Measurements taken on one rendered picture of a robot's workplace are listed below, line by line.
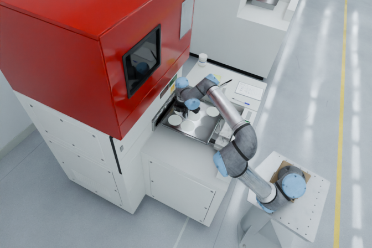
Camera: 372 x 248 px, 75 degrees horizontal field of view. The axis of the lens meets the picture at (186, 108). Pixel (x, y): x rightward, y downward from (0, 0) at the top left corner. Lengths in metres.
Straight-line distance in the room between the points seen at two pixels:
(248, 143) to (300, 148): 2.01
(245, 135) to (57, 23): 0.85
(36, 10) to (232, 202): 2.12
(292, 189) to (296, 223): 0.31
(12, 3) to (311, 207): 1.80
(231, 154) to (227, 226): 1.36
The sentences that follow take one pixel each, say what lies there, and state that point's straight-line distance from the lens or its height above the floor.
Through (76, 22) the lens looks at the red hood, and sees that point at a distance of 0.94.
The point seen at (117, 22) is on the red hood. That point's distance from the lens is 0.92.
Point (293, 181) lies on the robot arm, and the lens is 1.41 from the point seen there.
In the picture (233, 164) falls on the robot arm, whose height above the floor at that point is 1.30.
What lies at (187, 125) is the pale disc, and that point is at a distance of 1.72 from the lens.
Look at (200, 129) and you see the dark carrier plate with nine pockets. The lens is 1.71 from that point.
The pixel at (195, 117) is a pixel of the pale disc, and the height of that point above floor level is 0.90.
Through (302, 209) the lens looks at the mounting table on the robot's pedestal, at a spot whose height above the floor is 0.82.
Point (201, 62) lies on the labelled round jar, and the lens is 2.07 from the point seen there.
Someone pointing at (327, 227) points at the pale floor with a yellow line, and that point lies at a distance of 2.77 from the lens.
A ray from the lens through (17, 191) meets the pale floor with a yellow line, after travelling 2.79.
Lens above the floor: 2.26
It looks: 48 degrees down
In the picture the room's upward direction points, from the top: 6 degrees clockwise
